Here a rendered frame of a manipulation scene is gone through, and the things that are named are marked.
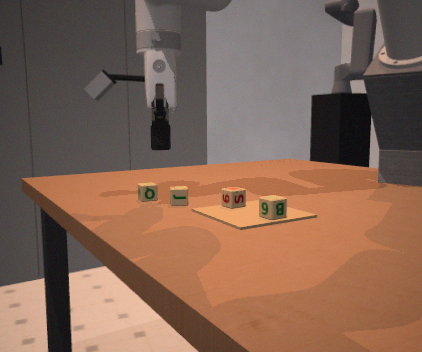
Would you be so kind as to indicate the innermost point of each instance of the light tan flat mat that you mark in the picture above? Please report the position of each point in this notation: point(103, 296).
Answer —
point(248, 217)

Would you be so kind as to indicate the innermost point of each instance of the cream toy letter block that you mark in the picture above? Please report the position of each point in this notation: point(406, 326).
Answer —
point(272, 207)
point(147, 192)
point(179, 196)
point(233, 197)

